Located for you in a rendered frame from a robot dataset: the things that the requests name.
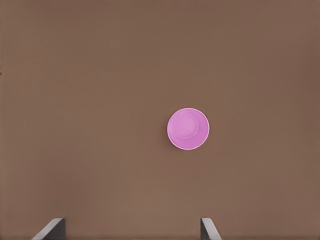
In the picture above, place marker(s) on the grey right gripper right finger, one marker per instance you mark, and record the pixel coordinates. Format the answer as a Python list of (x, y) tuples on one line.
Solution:
[(209, 230)]

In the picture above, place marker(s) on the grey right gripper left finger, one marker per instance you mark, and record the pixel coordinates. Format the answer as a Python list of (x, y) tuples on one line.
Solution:
[(53, 230)]

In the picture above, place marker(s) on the pink bowl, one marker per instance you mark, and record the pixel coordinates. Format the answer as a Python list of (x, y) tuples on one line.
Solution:
[(188, 128)]

